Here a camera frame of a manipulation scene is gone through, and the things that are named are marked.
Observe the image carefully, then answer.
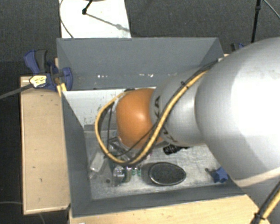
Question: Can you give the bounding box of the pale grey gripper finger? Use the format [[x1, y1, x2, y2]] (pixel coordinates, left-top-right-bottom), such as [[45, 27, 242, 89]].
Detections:
[[88, 169, 115, 182], [89, 151, 110, 173]]

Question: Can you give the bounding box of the dark grey oval dish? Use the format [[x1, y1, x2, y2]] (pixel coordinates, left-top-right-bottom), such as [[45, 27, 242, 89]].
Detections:
[[147, 160, 188, 188]]

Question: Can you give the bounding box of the pale wood flat board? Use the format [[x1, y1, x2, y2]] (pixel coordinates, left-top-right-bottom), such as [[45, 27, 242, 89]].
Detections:
[[15, 73, 72, 215]]

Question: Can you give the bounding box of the grey metal bin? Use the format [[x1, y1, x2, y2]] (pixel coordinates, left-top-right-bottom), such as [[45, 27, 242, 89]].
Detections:
[[56, 26, 246, 218]]

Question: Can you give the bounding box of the black cylinder on white bracket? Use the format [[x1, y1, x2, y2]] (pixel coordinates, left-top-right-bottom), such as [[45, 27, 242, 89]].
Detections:
[[162, 142, 190, 155]]

